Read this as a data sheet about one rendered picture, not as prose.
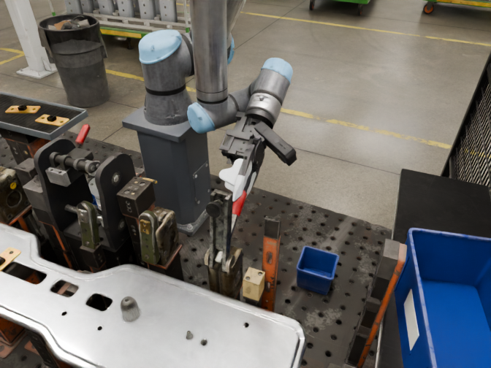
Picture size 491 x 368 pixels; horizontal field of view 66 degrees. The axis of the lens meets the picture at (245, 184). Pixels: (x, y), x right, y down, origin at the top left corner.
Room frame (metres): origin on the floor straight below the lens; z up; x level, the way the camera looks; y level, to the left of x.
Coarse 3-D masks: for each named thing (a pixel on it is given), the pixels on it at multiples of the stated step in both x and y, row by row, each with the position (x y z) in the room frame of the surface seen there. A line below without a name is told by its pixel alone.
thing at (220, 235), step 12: (216, 192) 0.52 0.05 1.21; (228, 192) 0.54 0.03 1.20; (216, 204) 0.48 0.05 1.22; (228, 204) 0.50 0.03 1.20; (216, 216) 0.48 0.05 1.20; (228, 216) 0.50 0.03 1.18; (216, 228) 0.51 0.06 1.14; (228, 228) 0.50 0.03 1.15; (216, 240) 0.50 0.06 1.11; (228, 240) 0.49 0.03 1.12; (216, 252) 0.51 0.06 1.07; (228, 252) 0.49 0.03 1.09
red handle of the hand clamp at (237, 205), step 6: (240, 198) 0.59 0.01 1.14; (234, 204) 0.58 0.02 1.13; (240, 204) 0.58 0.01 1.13; (234, 210) 0.57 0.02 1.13; (240, 210) 0.57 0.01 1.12; (234, 216) 0.56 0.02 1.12; (234, 222) 0.55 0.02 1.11; (234, 228) 0.55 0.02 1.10; (222, 252) 0.50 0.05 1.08; (216, 258) 0.49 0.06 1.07; (222, 258) 0.49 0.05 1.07
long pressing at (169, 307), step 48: (0, 240) 0.60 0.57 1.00; (0, 288) 0.47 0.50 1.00; (48, 288) 0.47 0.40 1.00; (96, 288) 0.47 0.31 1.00; (144, 288) 0.47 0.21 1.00; (192, 288) 0.47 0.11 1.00; (48, 336) 0.37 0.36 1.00; (96, 336) 0.37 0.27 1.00; (144, 336) 0.37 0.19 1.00; (240, 336) 0.37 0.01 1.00; (288, 336) 0.37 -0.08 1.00
